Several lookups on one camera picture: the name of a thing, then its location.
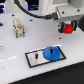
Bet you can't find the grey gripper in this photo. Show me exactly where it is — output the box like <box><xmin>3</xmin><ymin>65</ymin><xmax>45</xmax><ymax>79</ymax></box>
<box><xmin>57</xmin><ymin>5</ymin><xmax>84</xmax><ymax>33</ymax></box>

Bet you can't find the red gear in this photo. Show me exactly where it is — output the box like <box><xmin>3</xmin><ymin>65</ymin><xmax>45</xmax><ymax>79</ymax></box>
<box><xmin>63</xmin><ymin>24</ymin><xmax>74</xmax><ymax>34</ymax></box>

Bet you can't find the blue gear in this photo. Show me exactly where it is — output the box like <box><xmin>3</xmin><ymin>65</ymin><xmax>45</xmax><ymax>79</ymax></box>
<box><xmin>43</xmin><ymin>46</ymin><xmax>61</xmax><ymax>61</ymax></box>

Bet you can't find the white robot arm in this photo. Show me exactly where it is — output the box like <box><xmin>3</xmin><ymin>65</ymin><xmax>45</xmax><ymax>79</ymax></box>
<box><xmin>39</xmin><ymin>0</ymin><xmax>84</xmax><ymax>34</ymax></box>

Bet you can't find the beige electrical connector block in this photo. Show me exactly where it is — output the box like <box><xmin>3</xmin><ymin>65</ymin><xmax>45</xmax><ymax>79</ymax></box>
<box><xmin>13</xmin><ymin>18</ymin><xmax>25</xmax><ymax>37</ymax></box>

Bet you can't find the black cable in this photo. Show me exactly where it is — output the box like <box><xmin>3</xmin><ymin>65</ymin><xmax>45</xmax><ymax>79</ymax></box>
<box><xmin>13</xmin><ymin>0</ymin><xmax>58</xmax><ymax>20</ymax></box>

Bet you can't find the black peg base plate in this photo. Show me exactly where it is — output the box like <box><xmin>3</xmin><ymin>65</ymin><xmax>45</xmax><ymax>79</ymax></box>
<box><xmin>25</xmin><ymin>46</ymin><xmax>66</xmax><ymax>68</ymax></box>

